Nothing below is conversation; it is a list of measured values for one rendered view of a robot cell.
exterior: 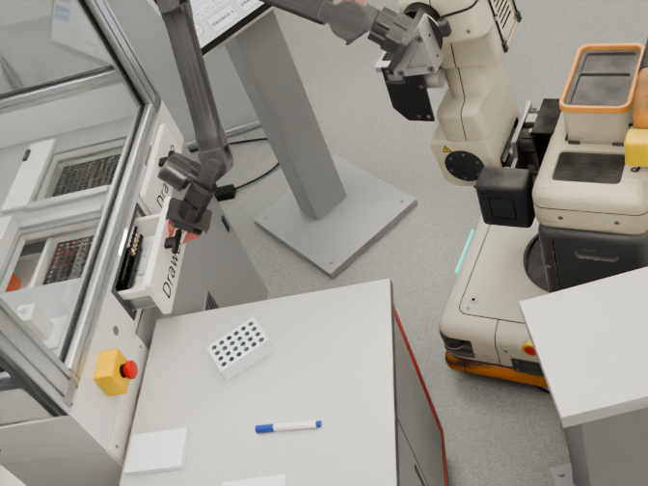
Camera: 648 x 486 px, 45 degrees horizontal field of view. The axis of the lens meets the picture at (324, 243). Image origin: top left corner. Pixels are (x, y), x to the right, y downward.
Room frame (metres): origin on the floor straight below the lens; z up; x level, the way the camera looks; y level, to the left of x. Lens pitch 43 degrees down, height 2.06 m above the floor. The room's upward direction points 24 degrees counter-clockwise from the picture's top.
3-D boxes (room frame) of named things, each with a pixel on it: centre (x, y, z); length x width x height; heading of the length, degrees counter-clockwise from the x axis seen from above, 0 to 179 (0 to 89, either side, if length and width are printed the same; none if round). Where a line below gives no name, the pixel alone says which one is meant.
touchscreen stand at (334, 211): (2.31, -0.08, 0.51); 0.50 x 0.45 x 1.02; 23
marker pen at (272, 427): (0.93, 0.22, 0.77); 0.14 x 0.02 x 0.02; 68
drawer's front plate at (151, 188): (1.78, 0.32, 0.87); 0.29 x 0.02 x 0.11; 161
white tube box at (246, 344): (1.17, 0.26, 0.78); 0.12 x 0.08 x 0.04; 102
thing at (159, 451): (1.01, 0.49, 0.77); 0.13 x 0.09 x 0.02; 70
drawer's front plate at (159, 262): (1.46, 0.35, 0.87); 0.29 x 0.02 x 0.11; 161
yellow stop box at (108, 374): (1.16, 0.52, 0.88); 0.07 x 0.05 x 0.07; 161
